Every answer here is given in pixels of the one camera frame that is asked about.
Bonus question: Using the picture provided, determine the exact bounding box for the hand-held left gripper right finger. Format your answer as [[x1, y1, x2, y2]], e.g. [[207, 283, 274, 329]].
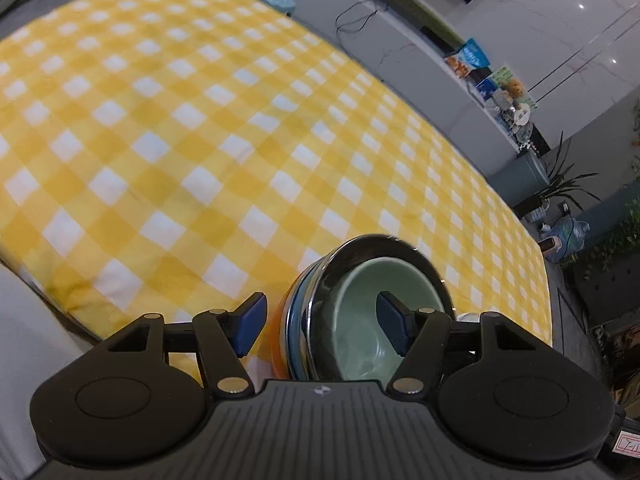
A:
[[375, 290, 541, 397]]

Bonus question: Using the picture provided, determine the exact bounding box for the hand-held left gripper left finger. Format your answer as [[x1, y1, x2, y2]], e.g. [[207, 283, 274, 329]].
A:
[[100, 291, 268, 399]]

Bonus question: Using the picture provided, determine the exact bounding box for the green ceramic bowl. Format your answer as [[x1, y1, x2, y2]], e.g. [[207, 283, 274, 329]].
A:
[[334, 257, 446, 381]]

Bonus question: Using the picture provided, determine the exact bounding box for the orange bowl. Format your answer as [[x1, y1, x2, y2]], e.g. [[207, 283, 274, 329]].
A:
[[269, 287, 292, 379]]

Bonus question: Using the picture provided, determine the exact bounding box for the blue bowl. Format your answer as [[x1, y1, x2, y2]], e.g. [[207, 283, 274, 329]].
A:
[[286, 272, 313, 380]]

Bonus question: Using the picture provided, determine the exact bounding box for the stainless steel bowl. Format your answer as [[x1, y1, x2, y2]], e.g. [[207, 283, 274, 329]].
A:
[[280, 234, 457, 381]]

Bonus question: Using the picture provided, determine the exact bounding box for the grey trash bin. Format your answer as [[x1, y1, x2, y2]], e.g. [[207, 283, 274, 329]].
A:
[[492, 152, 551, 211]]

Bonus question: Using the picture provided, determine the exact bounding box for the yellow checkered tablecloth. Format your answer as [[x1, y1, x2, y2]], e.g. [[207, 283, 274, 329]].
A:
[[0, 0, 553, 378]]

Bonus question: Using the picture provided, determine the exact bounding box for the climbing vine plant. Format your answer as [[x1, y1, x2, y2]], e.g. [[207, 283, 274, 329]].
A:
[[582, 105, 640, 281]]

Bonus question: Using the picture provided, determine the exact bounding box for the blue plastic bag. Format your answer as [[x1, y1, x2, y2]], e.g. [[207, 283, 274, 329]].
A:
[[552, 220, 591, 261]]

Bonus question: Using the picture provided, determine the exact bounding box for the potted plant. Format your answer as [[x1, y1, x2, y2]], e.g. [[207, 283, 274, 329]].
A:
[[530, 132, 601, 221]]

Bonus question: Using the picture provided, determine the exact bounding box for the white marble console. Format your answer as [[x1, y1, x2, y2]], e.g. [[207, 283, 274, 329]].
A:
[[295, 0, 531, 171]]

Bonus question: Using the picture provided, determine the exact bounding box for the green picture box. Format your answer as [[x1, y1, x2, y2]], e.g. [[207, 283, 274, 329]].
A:
[[475, 66, 538, 111]]

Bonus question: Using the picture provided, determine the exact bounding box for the blue snack bag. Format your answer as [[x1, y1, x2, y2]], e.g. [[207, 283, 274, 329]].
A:
[[445, 39, 492, 80]]

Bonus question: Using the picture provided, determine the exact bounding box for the black cable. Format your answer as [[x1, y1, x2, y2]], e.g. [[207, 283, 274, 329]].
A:
[[334, 0, 388, 36]]

